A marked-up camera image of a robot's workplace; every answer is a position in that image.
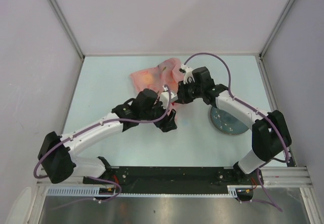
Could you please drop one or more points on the aluminium corner post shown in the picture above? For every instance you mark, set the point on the aluminium corner post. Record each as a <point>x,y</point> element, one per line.
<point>66,28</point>
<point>282,17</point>

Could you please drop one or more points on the white cable duct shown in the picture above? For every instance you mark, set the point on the white cable duct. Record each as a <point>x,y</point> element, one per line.
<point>82,191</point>

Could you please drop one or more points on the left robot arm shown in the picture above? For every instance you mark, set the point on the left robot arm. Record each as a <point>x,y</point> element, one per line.
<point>59,157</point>

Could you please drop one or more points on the blue ceramic plate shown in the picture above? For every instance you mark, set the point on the blue ceramic plate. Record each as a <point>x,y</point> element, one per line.
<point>226,123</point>

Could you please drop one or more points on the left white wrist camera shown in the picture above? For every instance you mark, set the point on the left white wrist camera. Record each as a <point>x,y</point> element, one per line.
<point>167,97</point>

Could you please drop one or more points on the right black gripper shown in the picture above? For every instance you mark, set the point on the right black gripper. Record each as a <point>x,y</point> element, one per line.
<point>183,98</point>

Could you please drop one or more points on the left aluminium corner post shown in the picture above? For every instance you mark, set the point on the left aluminium corner post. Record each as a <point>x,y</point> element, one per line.
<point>66,28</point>

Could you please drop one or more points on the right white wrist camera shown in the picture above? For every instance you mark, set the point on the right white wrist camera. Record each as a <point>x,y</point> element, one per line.
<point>188,76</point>

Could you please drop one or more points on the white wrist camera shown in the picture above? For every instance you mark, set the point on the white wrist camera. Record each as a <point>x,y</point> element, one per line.
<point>167,97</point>
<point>188,76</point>

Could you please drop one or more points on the aluminium frame rail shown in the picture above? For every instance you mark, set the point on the aluminium frame rail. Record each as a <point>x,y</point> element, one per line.
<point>286,177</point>

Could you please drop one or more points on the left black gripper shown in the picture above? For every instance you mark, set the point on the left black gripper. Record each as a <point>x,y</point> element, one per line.
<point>167,123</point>

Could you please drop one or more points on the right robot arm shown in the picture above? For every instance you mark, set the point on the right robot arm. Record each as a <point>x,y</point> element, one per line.
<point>270,134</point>

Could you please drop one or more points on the right aluminium corner post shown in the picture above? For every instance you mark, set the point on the right aluminium corner post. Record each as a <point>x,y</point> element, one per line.
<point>282,17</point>

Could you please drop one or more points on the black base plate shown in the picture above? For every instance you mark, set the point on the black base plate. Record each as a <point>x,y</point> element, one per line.
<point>178,180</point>

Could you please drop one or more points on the yellow fake fruit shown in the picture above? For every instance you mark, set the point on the yellow fake fruit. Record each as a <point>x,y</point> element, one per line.
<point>148,79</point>

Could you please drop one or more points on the pink plastic bag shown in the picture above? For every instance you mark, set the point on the pink plastic bag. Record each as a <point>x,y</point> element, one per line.
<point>167,72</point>

